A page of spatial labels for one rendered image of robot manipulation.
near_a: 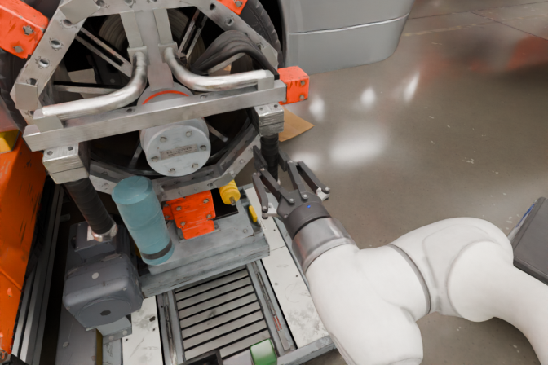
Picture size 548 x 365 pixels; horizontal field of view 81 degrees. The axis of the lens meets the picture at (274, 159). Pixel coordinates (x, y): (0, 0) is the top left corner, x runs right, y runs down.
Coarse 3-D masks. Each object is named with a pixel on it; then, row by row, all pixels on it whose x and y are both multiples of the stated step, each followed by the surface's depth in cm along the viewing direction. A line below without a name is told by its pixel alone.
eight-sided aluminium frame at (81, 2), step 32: (64, 0) 54; (96, 0) 55; (128, 0) 61; (160, 0) 59; (192, 0) 61; (64, 32) 57; (32, 64) 58; (32, 96) 61; (224, 160) 94; (160, 192) 87; (192, 192) 92
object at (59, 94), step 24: (192, 24) 74; (96, 48) 69; (192, 48) 77; (240, 72) 98; (48, 96) 70; (72, 96) 87; (216, 120) 106; (240, 120) 96; (96, 144) 86; (120, 144) 95; (216, 144) 99; (120, 168) 88; (144, 168) 92
